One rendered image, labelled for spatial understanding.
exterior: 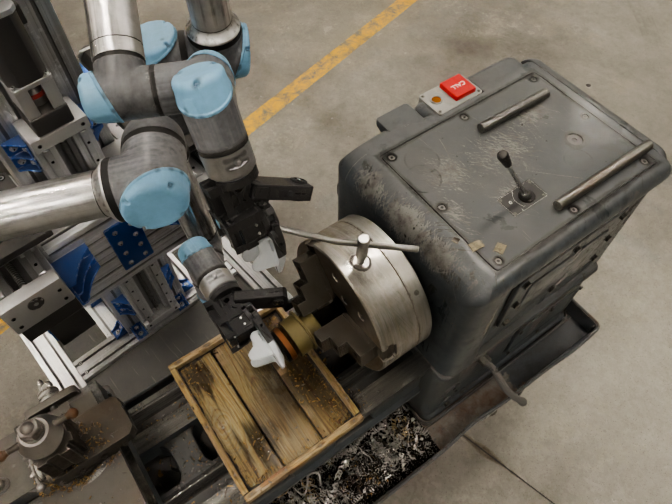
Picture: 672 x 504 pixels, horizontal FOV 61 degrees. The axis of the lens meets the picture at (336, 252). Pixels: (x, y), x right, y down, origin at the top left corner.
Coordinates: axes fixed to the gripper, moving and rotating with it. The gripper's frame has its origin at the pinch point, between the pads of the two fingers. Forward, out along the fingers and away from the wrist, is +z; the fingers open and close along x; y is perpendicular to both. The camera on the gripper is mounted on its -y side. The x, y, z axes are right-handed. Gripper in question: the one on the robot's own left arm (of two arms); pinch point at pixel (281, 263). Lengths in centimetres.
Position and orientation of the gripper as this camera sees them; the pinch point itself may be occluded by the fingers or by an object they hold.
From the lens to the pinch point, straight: 97.5
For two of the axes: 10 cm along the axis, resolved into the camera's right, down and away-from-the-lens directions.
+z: 2.1, 7.5, 6.3
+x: 5.4, 4.4, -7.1
